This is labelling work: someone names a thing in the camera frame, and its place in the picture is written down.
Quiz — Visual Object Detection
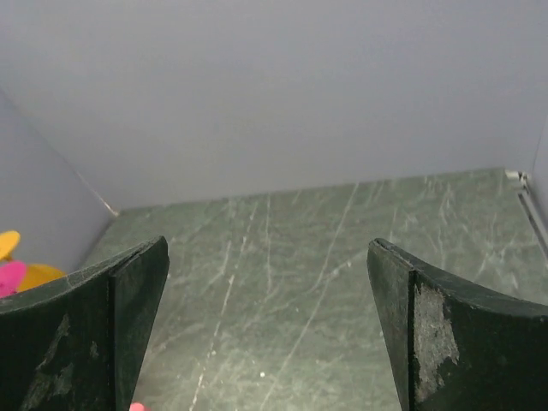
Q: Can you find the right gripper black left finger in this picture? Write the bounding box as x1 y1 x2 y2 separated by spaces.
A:
1 236 170 411

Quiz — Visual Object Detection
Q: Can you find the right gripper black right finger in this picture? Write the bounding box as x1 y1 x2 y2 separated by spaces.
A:
367 239 547 410

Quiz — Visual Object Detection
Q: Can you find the yellow wine glass rear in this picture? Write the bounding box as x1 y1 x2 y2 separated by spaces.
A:
0 230 65 294

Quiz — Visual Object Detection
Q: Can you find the small pink bottle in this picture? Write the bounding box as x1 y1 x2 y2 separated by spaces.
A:
129 402 148 411

